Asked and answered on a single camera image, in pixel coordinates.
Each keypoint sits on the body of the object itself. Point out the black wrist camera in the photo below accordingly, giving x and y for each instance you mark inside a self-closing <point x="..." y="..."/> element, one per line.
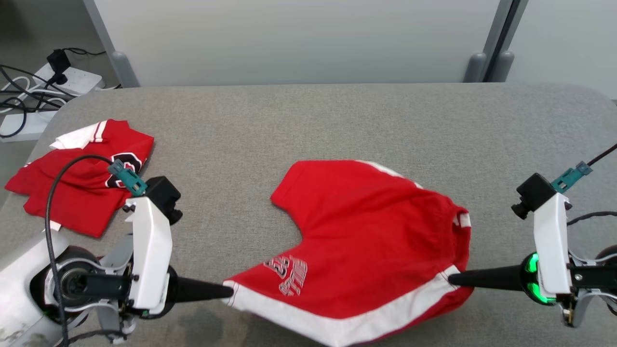
<point x="161" y="195"/>
<point x="535" y="193"/>

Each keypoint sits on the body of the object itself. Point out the grey partition foot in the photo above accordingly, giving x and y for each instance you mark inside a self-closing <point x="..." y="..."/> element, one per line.
<point x="475" y="67"/>
<point x="502" y="67"/>
<point x="124" y="70"/>

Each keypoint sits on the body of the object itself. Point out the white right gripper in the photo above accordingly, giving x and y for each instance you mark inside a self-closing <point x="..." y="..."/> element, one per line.
<point x="552" y="241"/>

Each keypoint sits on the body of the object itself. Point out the red Bulls 23 jersey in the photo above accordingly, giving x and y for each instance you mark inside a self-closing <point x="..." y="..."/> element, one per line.
<point x="82" y="193"/>

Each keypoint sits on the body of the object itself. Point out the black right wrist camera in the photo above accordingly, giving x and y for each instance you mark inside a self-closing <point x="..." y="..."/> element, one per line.
<point x="535" y="193"/>

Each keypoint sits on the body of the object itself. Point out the grey fabric sofa cushion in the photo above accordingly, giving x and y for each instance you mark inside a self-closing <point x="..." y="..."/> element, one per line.
<point x="289" y="120"/>

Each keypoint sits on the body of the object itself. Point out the narrow white partition panel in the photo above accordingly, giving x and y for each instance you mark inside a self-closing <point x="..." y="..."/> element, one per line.
<point x="564" y="38"/>

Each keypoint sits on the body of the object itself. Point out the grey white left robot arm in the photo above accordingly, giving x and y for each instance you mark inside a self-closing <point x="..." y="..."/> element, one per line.
<point x="24" y="289"/>

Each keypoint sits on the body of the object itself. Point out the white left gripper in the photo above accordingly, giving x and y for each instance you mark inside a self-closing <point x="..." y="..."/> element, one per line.
<point x="152" y="250"/>

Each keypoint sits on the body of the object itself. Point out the black power plug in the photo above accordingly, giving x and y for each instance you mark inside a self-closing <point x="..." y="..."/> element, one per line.
<point x="59" y="62"/>

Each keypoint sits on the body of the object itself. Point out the white flat floor box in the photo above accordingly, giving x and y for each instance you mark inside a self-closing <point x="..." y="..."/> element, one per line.
<point x="33" y="127"/>

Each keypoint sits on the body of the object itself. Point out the red shorts with white stripe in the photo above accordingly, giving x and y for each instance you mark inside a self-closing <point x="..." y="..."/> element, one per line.
<point x="366" y="241"/>

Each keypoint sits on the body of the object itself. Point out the wide white partition panel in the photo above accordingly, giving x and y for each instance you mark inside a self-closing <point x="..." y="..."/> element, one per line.
<point x="289" y="38"/>

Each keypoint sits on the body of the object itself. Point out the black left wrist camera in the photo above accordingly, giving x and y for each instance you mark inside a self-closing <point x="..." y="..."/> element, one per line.
<point x="161" y="195"/>

